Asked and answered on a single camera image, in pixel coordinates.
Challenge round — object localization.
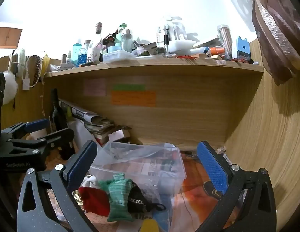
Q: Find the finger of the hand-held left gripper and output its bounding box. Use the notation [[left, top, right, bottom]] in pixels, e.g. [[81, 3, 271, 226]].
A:
[[7, 128, 75, 151], [1, 118, 50, 141]]

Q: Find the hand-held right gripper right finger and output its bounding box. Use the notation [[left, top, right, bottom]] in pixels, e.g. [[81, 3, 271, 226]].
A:
[[196, 140, 277, 232]]

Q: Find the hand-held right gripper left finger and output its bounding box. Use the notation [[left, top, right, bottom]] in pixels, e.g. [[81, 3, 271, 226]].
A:
[[16, 140, 99, 232]]

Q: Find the white pouch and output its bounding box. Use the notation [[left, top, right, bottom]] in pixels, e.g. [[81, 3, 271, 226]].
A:
[[82, 175, 101, 189]]

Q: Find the yellow patterned pouch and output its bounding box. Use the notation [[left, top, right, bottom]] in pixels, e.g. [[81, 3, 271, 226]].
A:
[[72, 190, 85, 205]]

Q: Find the red pouch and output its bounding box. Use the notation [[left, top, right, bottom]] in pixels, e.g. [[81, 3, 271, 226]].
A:
[[79, 186, 111, 217]]

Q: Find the green striped pouch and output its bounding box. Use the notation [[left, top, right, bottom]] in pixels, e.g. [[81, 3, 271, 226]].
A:
[[99, 174, 134, 223]]

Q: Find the clear plastic box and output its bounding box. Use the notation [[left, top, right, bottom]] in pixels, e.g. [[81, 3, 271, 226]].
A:
[[88, 141, 186, 196]]

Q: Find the black pouch with chain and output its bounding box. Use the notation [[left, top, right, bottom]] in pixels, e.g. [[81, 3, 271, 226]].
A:
[[127, 181, 166, 214]]

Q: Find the plain yellow pouch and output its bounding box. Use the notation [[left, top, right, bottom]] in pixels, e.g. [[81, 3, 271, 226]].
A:
[[141, 219, 162, 232]]

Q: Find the dark wine bottle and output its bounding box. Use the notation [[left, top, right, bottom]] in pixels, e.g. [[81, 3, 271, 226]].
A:
[[51, 88, 68, 132]]

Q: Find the white paper sheet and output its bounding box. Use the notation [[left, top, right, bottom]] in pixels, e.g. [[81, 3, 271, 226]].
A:
[[68, 119, 102, 155]]

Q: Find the stack of magazines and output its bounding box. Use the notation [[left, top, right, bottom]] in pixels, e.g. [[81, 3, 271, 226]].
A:
[[58, 98, 132, 146]]

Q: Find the small cardboard box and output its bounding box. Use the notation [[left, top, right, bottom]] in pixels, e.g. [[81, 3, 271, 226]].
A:
[[108, 129, 131, 143]]

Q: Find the white fluffy puff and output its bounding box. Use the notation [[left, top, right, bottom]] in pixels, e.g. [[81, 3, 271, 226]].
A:
[[2, 71, 19, 105]]

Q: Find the brown studded headband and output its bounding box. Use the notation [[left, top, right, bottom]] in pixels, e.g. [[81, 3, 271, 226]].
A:
[[31, 55, 42, 87]]

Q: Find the wooden shelf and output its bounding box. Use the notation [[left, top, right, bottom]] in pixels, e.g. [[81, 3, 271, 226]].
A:
[[42, 58, 265, 151]]

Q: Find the yellow hanging cloth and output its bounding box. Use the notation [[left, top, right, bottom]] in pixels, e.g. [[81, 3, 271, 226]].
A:
[[42, 55, 52, 74]]

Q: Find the pink sticky note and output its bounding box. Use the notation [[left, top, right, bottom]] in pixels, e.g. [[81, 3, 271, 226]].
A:
[[83, 78, 107, 96]]

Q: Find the blue mesh pouch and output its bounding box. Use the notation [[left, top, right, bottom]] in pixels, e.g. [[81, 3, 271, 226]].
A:
[[152, 193, 174, 232]]

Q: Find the white fluffy headband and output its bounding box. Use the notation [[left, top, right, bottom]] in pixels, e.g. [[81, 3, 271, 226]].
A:
[[13, 49, 27, 78]]

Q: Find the orange sticky note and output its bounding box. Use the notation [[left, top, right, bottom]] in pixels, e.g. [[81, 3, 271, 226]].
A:
[[111, 90, 157, 107]]

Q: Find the blue dotted jar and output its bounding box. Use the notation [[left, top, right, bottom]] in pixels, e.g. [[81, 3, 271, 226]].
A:
[[78, 48, 89, 66]]

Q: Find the teal liquid bottle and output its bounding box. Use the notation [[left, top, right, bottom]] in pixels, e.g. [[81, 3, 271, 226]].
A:
[[73, 43, 83, 66]]

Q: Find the green sticky note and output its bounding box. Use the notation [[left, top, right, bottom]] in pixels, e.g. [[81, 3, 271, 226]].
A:
[[113, 84, 145, 91]]

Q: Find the white printed mug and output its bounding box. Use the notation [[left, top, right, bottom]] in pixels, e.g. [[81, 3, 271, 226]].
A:
[[88, 47, 101, 65]]

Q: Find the clear lidded container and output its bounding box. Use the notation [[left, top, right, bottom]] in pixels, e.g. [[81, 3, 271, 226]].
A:
[[103, 50, 138, 63]]

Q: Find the glass bottle wrapped neck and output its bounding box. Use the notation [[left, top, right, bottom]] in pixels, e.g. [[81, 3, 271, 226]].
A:
[[93, 22, 104, 50]]

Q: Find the white bottle orange cap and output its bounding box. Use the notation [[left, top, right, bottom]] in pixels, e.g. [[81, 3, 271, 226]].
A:
[[209, 47, 225, 56]]

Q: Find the green pump bottle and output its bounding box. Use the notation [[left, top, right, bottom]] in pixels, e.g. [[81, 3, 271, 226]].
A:
[[115, 23, 127, 47]]

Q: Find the frosted bottle silver cap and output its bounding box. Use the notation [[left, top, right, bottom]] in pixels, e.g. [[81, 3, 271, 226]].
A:
[[121, 29, 133, 54]]

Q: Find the blue pencil sharpener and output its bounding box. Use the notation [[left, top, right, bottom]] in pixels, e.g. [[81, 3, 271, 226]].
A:
[[236, 36, 251, 60]]

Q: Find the white foam tray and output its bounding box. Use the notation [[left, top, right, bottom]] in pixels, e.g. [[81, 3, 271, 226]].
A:
[[167, 40, 195, 54]]

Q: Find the clear pencil canister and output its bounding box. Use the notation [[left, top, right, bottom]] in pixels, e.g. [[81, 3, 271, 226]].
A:
[[217, 25, 234, 58]]

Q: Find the nail polish bottle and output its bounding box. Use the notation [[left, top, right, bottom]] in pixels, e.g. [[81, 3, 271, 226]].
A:
[[164, 35, 171, 55]]

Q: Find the clear blister pack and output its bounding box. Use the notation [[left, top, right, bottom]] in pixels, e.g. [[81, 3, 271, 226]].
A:
[[157, 17, 188, 51]]

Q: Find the brown curtain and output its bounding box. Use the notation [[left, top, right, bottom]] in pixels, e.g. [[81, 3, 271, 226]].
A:
[[208, 0, 300, 86]]

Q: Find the wooden wall cabinet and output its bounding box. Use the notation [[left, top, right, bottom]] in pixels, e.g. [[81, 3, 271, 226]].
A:
[[0, 27, 23, 49]]

